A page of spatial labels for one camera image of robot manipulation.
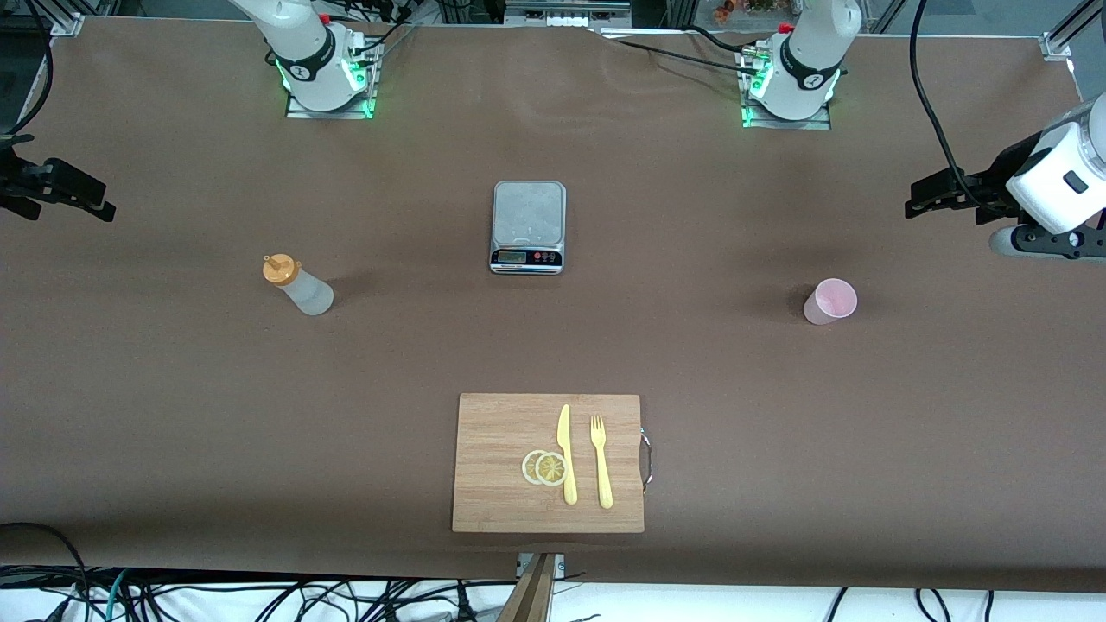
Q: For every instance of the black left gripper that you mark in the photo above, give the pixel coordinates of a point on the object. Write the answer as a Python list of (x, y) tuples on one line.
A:
[(988, 187)]

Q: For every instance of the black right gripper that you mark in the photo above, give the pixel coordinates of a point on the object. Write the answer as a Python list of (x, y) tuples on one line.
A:
[(19, 177)]

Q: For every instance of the pink plastic cup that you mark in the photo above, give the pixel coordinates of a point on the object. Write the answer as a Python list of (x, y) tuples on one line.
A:
[(825, 304)]

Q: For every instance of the clear squeeze bottle orange cap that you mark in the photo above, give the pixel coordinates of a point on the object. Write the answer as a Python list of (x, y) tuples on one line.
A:
[(307, 294)]

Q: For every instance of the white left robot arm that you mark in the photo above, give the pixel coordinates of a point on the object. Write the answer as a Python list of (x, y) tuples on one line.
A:
[(812, 52)]

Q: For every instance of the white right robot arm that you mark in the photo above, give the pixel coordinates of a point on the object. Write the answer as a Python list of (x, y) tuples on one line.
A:
[(302, 43)]

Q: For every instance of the brown table cover sheet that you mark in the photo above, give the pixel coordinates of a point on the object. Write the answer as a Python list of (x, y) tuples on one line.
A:
[(173, 389)]

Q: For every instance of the silver digital kitchen scale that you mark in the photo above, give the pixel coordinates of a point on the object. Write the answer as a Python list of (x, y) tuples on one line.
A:
[(529, 212)]

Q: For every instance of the white power strip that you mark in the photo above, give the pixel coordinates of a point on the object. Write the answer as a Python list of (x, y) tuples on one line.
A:
[(562, 19)]

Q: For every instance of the yellow plastic fork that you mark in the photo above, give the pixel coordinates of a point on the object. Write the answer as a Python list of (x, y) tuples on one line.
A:
[(602, 475)]

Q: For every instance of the yellow plastic knife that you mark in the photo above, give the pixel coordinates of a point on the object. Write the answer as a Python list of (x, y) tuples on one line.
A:
[(564, 432)]

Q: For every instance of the wooden cutting board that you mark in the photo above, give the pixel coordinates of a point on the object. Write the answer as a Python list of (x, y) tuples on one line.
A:
[(492, 432)]

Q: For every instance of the lemon slice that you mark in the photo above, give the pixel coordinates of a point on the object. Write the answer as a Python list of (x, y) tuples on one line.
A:
[(550, 469), (527, 467)]

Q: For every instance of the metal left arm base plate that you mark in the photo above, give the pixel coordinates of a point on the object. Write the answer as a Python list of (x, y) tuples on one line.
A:
[(812, 124)]

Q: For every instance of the aluminium frame corner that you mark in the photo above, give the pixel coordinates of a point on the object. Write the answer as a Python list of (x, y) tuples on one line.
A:
[(1056, 45), (67, 22)]

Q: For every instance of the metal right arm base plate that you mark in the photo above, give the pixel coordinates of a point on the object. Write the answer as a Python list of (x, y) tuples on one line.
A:
[(298, 111)]

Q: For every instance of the small metal bracket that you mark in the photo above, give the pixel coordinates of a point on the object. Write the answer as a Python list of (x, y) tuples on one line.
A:
[(560, 566)]

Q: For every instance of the wooden post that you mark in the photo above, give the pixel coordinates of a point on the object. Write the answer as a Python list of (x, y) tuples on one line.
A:
[(529, 600)]

